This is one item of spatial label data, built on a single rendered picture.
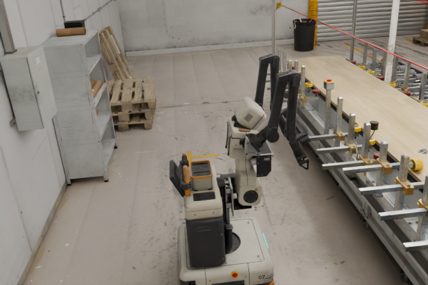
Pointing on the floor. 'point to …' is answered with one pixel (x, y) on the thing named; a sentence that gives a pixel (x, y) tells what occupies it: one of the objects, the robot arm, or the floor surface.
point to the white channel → (393, 21)
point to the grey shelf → (80, 104)
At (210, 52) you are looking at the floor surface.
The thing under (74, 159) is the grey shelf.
